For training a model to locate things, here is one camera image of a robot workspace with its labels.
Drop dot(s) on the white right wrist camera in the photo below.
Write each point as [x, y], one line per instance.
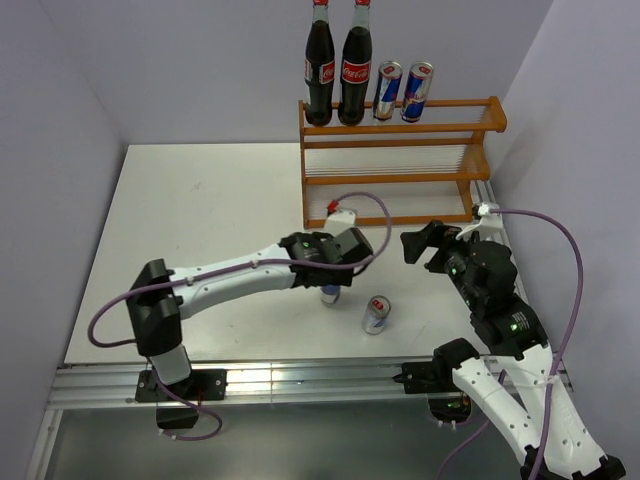
[486, 220]

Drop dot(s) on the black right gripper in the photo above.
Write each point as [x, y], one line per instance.
[414, 242]

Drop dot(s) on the cola glass bottle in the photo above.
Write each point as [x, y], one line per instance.
[355, 66]
[319, 67]

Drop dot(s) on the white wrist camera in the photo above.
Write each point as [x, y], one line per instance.
[486, 220]
[338, 219]

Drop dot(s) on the orange wooden shelf rack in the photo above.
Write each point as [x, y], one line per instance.
[423, 171]

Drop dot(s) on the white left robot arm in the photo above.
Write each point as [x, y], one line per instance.
[161, 298]

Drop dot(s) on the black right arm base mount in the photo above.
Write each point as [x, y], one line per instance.
[446, 402]

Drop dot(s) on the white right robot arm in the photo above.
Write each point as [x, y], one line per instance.
[538, 420]

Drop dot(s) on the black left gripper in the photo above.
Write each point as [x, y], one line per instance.
[343, 277]

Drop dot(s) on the aluminium front rail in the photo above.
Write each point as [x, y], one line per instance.
[113, 386]

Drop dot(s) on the silver blue can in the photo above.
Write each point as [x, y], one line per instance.
[387, 87]
[416, 91]
[330, 294]
[376, 314]

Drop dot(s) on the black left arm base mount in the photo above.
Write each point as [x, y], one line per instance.
[179, 406]

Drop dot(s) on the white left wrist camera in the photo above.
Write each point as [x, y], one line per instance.
[338, 219]

